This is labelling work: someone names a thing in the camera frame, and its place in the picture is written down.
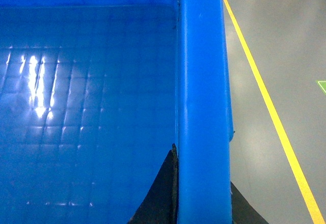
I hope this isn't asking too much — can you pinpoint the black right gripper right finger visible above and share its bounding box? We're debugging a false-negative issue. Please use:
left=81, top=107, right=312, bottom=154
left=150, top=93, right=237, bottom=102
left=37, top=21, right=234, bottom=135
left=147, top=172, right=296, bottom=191
left=231, top=182, right=268, bottom=224

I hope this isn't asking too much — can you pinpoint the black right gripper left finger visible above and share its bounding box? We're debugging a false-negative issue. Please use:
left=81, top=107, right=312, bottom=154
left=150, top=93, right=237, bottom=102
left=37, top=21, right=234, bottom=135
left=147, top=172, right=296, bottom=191
left=128, top=144, right=178, bottom=223

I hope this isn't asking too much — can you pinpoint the large blue plastic crate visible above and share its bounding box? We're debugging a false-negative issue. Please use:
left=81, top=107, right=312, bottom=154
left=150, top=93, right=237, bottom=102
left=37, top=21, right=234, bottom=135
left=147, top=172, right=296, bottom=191
left=1, top=0, right=234, bottom=223

